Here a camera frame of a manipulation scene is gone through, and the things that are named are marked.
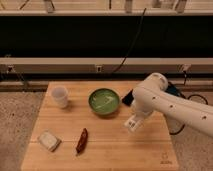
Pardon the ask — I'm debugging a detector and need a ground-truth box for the right wall outlet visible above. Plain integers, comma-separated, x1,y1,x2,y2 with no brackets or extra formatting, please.
182,64,191,72

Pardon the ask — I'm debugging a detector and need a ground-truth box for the black hanging cable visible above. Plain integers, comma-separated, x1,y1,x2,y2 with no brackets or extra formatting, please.
110,7,147,74

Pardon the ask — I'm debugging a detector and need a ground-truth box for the blue floor device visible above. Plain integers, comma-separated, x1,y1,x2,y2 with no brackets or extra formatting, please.
166,84,184,98

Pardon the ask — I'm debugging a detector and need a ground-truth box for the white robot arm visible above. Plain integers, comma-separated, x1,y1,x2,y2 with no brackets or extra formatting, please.
127,73,213,137

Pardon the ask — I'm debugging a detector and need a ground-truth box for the black rectangular block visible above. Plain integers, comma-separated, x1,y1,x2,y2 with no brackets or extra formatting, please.
122,91,134,106

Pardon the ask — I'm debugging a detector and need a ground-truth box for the white plastic bottle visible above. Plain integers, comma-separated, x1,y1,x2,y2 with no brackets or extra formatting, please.
124,115,143,132

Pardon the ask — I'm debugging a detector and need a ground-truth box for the brown red chili pepper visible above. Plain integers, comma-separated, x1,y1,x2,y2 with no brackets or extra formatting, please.
76,128,88,154

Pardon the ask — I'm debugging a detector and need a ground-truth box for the green ceramic bowl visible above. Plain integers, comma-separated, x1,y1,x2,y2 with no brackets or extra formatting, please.
88,88,120,116

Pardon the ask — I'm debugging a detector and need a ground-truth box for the translucent plastic cup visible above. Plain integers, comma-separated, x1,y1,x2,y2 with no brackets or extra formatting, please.
51,86,68,108

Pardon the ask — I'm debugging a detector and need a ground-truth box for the left wall outlet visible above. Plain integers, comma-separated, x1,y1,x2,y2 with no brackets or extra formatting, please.
7,66,14,73

